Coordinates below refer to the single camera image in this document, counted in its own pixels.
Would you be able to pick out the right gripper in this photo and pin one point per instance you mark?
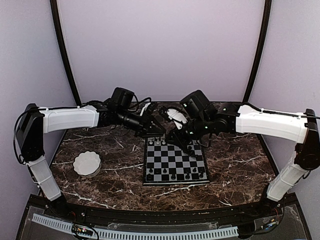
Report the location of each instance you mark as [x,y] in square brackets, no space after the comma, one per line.
[177,140]

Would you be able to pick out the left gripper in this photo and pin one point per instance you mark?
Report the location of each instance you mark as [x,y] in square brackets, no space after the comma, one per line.
[146,123]

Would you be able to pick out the black piece pile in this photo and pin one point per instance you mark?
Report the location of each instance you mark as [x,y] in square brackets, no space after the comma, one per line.
[194,150]

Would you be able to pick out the black white chessboard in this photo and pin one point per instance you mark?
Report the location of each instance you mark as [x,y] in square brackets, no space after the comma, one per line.
[168,164]

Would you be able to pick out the black corner piece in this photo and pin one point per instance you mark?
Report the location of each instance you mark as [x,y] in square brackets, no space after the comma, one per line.
[149,177]

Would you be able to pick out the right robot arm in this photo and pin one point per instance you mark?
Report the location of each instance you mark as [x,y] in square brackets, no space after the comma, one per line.
[292,138]

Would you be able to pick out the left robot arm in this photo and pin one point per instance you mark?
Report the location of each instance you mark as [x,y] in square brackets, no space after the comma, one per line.
[35,122]

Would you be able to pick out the white scalloped bowl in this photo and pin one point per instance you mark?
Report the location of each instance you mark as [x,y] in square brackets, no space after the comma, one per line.
[87,164]

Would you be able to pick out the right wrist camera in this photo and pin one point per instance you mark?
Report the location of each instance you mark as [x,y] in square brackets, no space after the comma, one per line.
[194,103]

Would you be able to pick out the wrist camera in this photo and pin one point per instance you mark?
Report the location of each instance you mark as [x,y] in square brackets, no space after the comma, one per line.
[122,97]
[194,103]

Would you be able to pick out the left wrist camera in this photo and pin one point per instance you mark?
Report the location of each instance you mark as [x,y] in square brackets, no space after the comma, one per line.
[122,97]

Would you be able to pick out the black front rail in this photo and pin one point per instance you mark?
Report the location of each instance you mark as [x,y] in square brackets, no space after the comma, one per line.
[233,215]

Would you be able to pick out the white perforated cable tray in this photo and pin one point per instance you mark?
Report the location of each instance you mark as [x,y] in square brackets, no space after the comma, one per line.
[119,231]

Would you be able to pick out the right black frame post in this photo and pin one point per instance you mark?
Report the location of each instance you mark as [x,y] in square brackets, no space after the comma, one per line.
[259,50]

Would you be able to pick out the black frame post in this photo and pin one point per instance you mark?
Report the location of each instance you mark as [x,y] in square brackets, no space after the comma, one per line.
[63,51]
[259,50]

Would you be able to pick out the left black frame post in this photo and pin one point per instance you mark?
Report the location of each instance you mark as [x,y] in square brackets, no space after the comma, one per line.
[63,51]

